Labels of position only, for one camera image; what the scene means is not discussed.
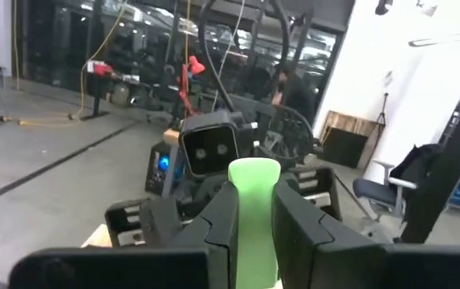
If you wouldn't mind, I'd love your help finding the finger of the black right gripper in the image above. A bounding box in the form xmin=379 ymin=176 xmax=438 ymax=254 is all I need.
xmin=138 ymin=195 xmax=183 ymax=246

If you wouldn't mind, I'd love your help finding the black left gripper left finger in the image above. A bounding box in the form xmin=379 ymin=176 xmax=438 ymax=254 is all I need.
xmin=8 ymin=180 xmax=241 ymax=289

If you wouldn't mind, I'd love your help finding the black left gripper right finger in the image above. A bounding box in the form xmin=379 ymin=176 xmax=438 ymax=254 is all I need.
xmin=271 ymin=178 xmax=460 ymax=289

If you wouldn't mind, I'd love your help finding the green eraser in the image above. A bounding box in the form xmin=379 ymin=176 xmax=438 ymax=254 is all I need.
xmin=227 ymin=157 xmax=283 ymax=289

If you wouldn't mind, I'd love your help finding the grey office chair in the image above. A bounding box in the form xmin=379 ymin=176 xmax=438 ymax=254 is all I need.
xmin=352 ymin=143 xmax=442 ymax=228

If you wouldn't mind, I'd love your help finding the black computer with blue light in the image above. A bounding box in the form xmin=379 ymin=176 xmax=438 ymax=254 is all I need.
xmin=144 ymin=140 xmax=185 ymax=197

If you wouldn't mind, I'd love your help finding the person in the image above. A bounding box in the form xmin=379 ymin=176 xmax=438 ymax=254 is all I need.
xmin=271 ymin=66 xmax=315 ymax=126

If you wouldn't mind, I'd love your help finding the red desk lamp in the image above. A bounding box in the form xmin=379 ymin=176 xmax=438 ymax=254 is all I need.
xmin=177 ymin=55 xmax=207 ymax=118

